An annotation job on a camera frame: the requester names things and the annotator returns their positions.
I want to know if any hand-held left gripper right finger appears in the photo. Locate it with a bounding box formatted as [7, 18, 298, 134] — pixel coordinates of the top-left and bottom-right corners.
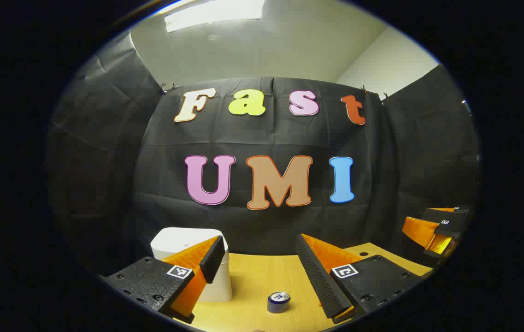
[295, 233, 433, 324]

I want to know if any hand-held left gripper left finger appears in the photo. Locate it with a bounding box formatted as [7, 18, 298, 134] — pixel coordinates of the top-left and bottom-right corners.
[100, 235, 226, 324]

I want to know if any white desktop garbage bin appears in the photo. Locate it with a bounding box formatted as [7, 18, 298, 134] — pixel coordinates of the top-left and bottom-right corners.
[150, 227, 234, 303]

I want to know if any blue pop can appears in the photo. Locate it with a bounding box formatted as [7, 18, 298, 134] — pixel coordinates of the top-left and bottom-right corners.
[267, 291, 291, 314]

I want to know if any wooden desktop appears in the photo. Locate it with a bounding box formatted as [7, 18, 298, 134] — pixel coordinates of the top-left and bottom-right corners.
[170, 242, 433, 332]

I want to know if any black backdrop cloth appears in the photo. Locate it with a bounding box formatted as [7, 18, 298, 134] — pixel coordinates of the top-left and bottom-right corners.
[45, 30, 481, 277]

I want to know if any ceiling light panel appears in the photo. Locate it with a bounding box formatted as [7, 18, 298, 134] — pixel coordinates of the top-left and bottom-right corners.
[165, 0, 266, 33]

